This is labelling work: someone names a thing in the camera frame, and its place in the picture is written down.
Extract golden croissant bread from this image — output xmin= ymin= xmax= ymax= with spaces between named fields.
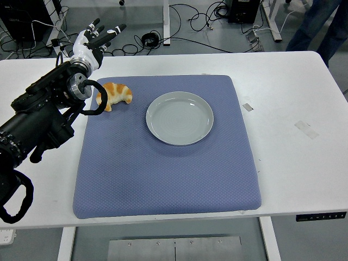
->
xmin=96 ymin=82 xmax=133 ymax=112

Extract white power strip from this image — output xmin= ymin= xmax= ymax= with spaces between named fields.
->
xmin=0 ymin=229 xmax=16 ymax=246

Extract large grey tape piece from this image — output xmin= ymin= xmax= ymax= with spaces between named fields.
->
xmin=294 ymin=120 xmax=320 ymax=140

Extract black table control panel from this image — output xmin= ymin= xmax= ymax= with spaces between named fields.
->
xmin=295 ymin=211 xmax=348 ymax=223

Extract person's legs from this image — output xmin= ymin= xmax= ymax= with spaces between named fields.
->
xmin=285 ymin=0 xmax=348 ymax=69

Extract grey foot pedal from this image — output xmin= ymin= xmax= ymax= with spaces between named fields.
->
xmin=246 ymin=30 xmax=265 ymax=52

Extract round grey plate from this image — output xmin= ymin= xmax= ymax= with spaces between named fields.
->
xmin=145 ymin=91 xmax=215 ymax=147

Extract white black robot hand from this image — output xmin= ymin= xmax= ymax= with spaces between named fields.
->
xmin=72 ymin=17 xmax=128 ymax=72

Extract angled white desk leg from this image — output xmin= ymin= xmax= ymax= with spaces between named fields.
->
xmin=260 ymin=0 xmax=283 ymax=43

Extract white table leg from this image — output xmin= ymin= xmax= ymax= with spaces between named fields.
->
xmin=57 ymin=226 xmax=77 ymax=261
xmin=259 ymin=217 xmax=282 ymax=261

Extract small black computer box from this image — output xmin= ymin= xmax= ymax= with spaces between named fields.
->
xmin=227 ymin=0 xmax=260 ymax=24

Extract coiled black cable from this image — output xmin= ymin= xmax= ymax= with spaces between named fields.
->
xmin=141 ymin=32 xmax=160 ymax=47

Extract straight white desk leg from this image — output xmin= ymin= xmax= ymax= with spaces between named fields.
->
xmin=162 ymin=0 xmax=172 ymax=46

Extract large black computer tower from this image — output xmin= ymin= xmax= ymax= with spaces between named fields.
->
xmin=0 ymin=0 xmax=54 ymax=43

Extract grey metal plate with screws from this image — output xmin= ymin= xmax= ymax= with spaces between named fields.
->
xmin=108 ymin=235 xmax=243 ymax=261

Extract blue quilted mat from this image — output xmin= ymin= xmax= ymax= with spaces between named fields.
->
xmin=72 ymin=74 xmax=263 ymax=220

